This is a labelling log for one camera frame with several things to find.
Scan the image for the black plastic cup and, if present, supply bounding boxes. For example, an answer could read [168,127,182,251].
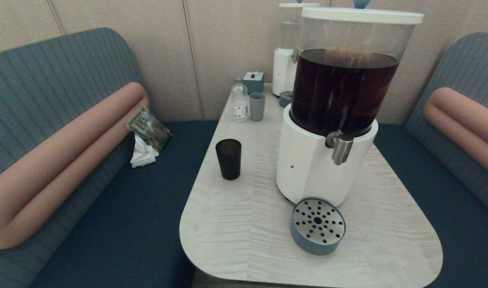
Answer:
[215,139,242,180]

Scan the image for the steel dispenser tap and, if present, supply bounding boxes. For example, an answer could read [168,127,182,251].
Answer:
[326,130,354,166]

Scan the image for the grey-blue plastic cup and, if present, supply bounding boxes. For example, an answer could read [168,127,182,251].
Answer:
[249,93,266,122]

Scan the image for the clear plastic bottle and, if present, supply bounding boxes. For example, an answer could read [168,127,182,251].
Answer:
[231,78,249,122]

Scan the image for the blue-grey tissue box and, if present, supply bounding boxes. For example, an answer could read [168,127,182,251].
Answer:
[243,72,265,95]

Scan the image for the large tea beverage dispenser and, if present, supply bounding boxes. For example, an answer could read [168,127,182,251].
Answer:
[276,18,414,208]

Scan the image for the small empty beverage dispenser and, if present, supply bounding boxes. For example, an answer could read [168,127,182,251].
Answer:
[272,7,308,97]

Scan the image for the green snack packet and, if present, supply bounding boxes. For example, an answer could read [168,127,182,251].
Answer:
[125,106,172,153]

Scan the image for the white crumpled tissue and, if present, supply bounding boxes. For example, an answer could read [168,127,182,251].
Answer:
[130,133,159,168]

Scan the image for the large blue perforated drip tray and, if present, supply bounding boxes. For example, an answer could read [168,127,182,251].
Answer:
[290,198,346,256]

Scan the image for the small white dispenser lid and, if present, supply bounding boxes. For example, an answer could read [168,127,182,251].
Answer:
[279,0,320,9]

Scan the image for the white dispenser lid blue knob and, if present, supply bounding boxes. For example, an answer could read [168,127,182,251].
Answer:
[301,0,424,25]

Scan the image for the pink cylindrical bolster cushion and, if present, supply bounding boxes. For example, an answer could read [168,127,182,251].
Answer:
[0,82,149,250]
[423,87,488,179]

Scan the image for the teal upholstered booth sofa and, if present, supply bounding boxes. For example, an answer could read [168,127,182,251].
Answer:
[374,32,488,288]
[0,27,218,288]

